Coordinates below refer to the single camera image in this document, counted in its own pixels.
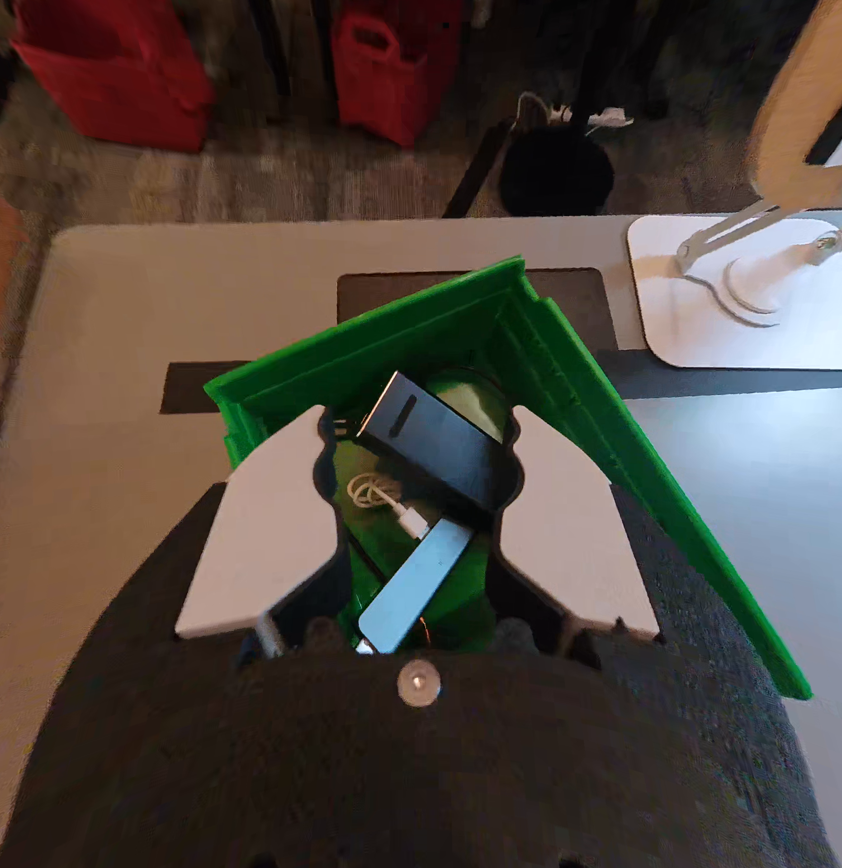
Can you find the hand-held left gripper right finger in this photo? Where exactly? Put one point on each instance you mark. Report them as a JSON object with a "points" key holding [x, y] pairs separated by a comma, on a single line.
{"points": [[577, 542]]}

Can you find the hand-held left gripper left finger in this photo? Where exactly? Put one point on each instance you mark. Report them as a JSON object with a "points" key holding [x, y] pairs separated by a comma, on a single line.
{"points": [[258, 536]]}

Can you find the grey slim usb hub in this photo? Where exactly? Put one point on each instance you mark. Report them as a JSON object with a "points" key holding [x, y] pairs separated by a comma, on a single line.
{"points": [[414, 583]]}

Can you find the black multi-port usb hub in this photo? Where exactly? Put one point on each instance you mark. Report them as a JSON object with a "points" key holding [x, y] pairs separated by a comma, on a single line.
{"points": [[434, 441]]}

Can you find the green plastic bin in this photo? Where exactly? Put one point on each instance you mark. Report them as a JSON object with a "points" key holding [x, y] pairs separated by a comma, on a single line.
{"points": [[407, 325]]}

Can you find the white document stand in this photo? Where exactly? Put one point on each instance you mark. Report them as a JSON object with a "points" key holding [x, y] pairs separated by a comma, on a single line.
{"points": [[665, 305]]}

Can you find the black round waste bin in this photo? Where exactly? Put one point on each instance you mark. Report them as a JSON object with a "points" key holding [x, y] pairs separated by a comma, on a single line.
{"points": [[556, 169]]}

